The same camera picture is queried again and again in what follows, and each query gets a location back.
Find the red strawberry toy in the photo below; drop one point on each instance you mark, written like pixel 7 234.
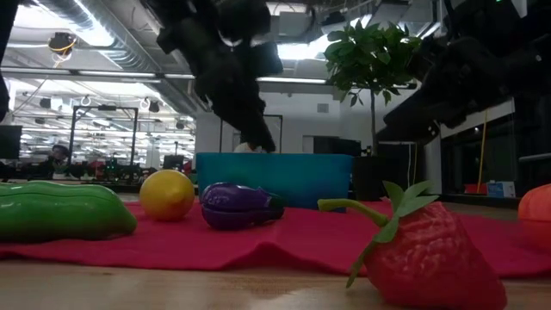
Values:
pixel 430 258

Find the yellow lemon toy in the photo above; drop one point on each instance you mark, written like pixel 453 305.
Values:
pixel 167 196

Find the purple eggplant toy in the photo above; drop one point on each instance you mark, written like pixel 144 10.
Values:
pixel 239 206

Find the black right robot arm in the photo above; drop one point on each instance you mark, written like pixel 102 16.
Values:
pixel 495 17

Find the red bin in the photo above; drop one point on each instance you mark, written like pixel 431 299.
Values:
pixel 475 189

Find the blue white box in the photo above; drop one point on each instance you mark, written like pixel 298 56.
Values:
pixel 501 189

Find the ceiling light panel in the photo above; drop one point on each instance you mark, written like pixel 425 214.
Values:
pixel 301 51

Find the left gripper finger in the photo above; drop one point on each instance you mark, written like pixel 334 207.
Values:
pixel 258 131

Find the black plant pot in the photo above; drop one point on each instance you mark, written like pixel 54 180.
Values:
pixel 379 176

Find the orange fruit toy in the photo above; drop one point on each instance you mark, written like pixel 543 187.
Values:
pixel 536 215

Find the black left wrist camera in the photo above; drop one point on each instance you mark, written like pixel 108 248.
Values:
pixel 269 60

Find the person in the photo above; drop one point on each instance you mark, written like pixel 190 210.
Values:
pixel 59 151
pixel 246 148

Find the black gantry frame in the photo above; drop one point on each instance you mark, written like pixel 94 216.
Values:
pixel 103 108

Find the red cloth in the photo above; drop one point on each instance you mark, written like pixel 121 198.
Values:
pixel 301 241

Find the ribbed silver air duct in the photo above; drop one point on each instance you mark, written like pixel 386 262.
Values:
pixel 129 56

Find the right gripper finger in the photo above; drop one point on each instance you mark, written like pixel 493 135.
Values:
pixel 413 125

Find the green cucumber toy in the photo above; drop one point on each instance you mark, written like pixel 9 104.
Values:
pixel 56 211

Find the ceiling light strip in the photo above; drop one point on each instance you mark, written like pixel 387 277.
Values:
pixel 297 80

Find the blue plastic tupperware container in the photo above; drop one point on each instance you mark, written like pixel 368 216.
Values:
pixel 280 176

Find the green artificial plant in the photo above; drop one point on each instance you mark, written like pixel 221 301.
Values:
pixel 370 56

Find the black monitor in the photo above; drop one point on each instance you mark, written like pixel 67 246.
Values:
pixel 10 142

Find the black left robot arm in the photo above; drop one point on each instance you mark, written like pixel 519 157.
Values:
pixel 245 13

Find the grey ceiling box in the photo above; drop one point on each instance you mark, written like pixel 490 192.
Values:
pixel 297 26

